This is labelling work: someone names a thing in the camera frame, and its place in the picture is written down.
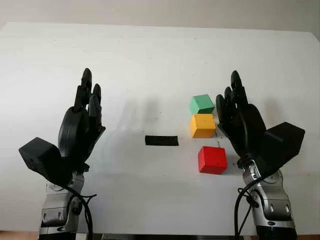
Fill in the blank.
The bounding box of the yellow cube block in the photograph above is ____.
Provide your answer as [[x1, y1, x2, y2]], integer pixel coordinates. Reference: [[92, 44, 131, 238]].
[[189, 113, 217, 139]]

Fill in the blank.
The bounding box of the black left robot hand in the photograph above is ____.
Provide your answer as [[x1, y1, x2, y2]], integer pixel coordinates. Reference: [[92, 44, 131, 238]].
[[57, 67, 107, 175]]

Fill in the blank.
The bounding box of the green cube block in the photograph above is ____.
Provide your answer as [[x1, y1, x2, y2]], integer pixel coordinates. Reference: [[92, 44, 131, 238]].
[[188, 94, 216, 115]]

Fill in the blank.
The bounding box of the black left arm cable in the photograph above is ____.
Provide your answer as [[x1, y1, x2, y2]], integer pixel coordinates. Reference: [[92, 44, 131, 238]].
[[59, 183, 98, 240]]

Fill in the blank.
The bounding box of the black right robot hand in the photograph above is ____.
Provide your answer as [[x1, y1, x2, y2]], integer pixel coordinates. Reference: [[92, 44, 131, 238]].
[[215, 70, 268, 166]]

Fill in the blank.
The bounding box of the black tape strip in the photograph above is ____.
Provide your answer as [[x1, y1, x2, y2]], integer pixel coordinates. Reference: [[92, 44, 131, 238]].
[[144, 135, 179, 147]]

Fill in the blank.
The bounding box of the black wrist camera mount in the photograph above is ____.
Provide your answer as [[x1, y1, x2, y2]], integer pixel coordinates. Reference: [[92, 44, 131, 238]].
[[18, 137, 76, 186], [259, 121, 306, 176]]

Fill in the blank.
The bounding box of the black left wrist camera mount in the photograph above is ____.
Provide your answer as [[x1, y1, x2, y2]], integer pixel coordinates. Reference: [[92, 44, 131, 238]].
[[18, 137, 76, 186]]

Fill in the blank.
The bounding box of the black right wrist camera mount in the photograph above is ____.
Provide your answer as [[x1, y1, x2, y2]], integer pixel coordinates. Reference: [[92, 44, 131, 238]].
[[259, 121, 306, 176]]

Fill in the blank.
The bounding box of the red cube block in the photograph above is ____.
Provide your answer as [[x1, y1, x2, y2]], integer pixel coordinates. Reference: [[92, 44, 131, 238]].
[[197, 146, 228, 174]]

